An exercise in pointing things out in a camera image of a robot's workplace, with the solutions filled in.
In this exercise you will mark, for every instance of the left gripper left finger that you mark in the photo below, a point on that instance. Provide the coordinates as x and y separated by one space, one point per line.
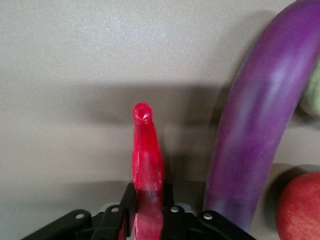
113 225

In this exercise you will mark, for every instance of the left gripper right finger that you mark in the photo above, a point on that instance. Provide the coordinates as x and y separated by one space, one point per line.
180 225

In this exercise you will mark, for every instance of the red chili pepper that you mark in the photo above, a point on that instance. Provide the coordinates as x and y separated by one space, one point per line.
147 162

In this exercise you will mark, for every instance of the red apple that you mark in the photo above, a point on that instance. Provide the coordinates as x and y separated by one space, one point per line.
300 207

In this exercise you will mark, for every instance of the long purple eggplant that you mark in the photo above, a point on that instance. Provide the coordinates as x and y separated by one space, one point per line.
260 112

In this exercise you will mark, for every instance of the pink-green peach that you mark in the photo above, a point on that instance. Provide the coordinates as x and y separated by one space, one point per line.
312 95

